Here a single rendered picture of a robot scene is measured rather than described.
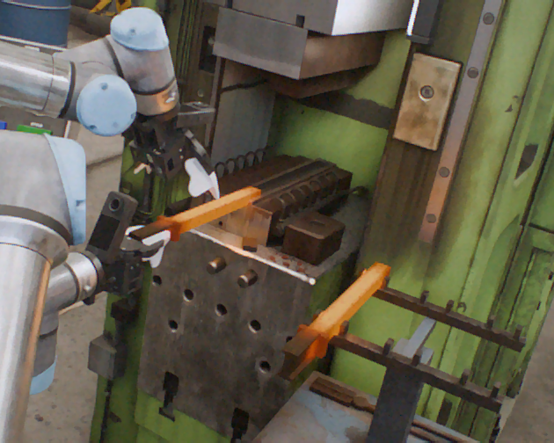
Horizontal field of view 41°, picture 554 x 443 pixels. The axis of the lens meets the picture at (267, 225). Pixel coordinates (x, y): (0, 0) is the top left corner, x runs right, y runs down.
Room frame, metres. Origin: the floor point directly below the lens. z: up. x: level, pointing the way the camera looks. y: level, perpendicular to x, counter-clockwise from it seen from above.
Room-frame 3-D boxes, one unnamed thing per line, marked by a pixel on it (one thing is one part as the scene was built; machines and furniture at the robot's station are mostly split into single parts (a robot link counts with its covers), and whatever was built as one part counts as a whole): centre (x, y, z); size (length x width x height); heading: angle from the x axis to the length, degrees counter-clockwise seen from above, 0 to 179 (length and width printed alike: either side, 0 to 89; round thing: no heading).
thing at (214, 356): (1.64, -0.06, 0.69); 0.56 x 0.38 x 0.45; 154
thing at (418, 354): (1.09, -0.28, 0.98); 0.23 x 0.06 x 0.02; 158
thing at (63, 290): (0.94, 0.31, 0.98); 0.11 x 0.08 x 0.09; 154
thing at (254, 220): (1.65, -0.01, 0.96); 0.42 x 0.20 x 0.09; 154
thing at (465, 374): (1.04, -0.39, 0.98); 0.23 x 0.06 x 0.02; 158
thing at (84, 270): (1.01, 0.28, 0.99); 0.08 x 0.05 x 0.08; 64
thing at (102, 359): (1.73, 0.36, 0.36); 0.09 x 0.07 x 0.12; 64
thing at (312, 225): (1.44, -0.10, 0.95); 0.12 x 0.08 x 0.06; 154
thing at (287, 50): (1.65, -0.01, 1.32); 0.42 x 0.20 x 0.10; 154
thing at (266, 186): (1.64, -0.03, 0.99); 0.42 x 0.05 x 0.01; 154
